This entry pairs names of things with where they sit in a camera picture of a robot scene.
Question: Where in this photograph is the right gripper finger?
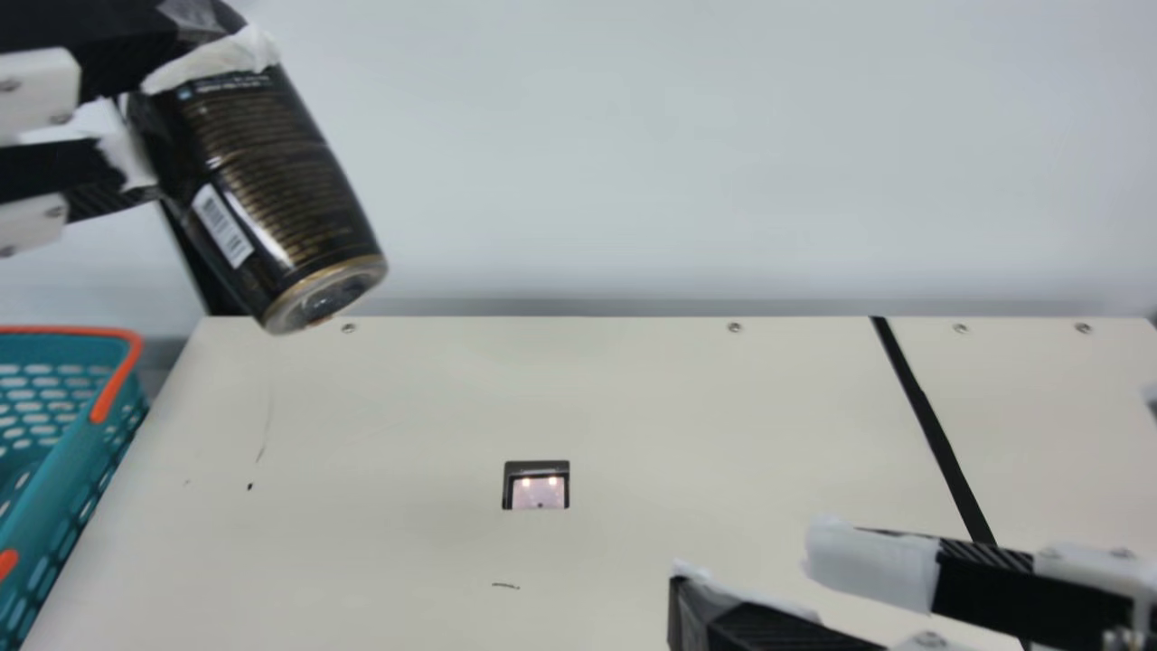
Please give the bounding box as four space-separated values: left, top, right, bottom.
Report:
669 561 977 651
803 515 1157 651

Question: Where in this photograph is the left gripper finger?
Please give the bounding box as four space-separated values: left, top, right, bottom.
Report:
0 98 164 260
0 0 281 141

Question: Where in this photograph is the dark coffee bottle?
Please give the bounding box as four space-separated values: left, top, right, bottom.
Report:
127 63 390 335

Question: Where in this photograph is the teal shopping basket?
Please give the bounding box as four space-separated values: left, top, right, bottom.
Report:
0 325 150 651

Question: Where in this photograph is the black strip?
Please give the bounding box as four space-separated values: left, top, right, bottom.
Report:
870 316 1033 651

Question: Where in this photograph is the small square scanner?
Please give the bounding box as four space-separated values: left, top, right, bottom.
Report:
502 459 571 512

